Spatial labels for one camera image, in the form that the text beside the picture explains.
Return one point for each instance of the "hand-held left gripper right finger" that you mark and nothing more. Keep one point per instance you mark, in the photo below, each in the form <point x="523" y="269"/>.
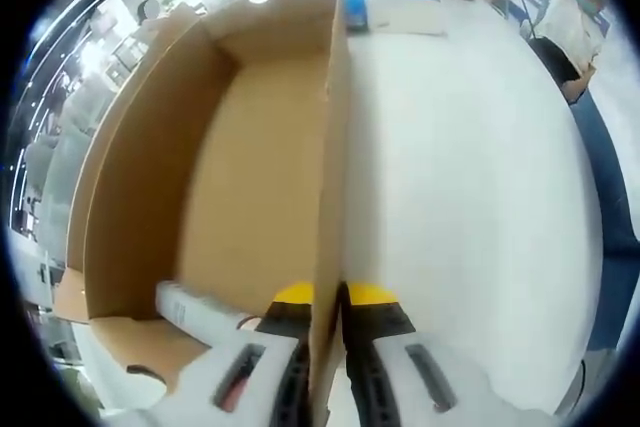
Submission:
<point x="380" y="319"/>

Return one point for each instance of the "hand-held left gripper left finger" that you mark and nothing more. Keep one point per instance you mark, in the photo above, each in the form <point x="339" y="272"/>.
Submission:
<point x="285" y="317"/>

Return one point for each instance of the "blue soft tissue pack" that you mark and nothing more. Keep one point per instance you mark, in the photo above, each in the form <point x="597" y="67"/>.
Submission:
<point x="407" y="17"/>

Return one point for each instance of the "brown cardboard shoe box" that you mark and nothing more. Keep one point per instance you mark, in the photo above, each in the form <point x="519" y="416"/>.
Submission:
<point x="250" y="172"/>

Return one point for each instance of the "long white carton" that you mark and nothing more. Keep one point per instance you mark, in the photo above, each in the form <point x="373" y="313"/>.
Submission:
<point x="200" y="312"/>

